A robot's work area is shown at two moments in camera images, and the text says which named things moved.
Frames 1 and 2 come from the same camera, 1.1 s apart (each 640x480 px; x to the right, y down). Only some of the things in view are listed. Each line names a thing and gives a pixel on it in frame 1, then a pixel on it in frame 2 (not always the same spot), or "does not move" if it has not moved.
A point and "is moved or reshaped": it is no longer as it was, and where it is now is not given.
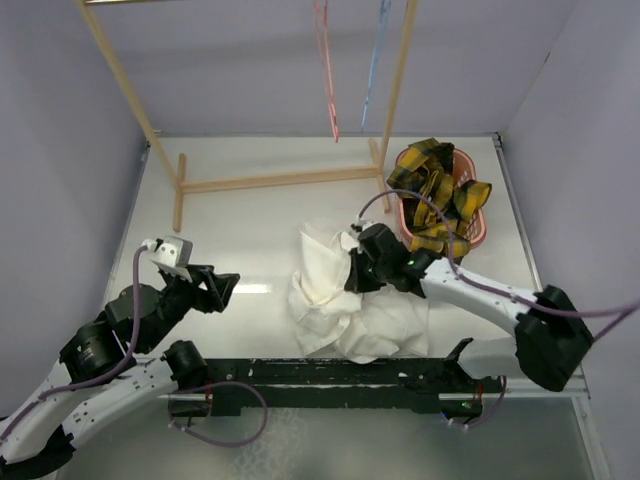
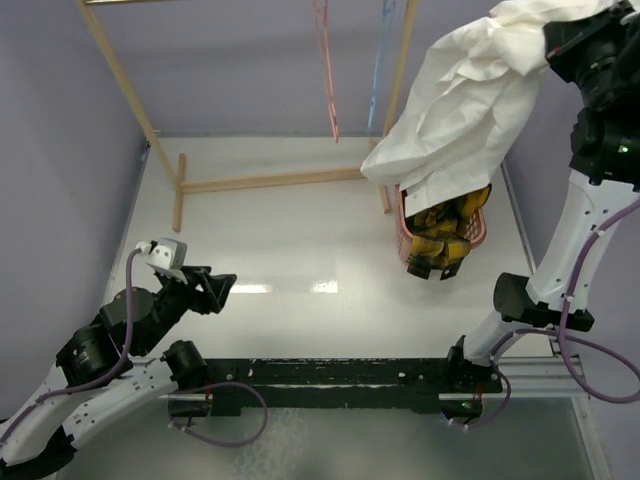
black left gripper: [219, 287] does not move
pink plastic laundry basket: [464, 171] does not move
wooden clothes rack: [175, 168] does not move
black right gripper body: [366, 275] → [585, 56]
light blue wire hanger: [384, 19] is moved or reshaped
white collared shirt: [333, 318] → [464, 107]
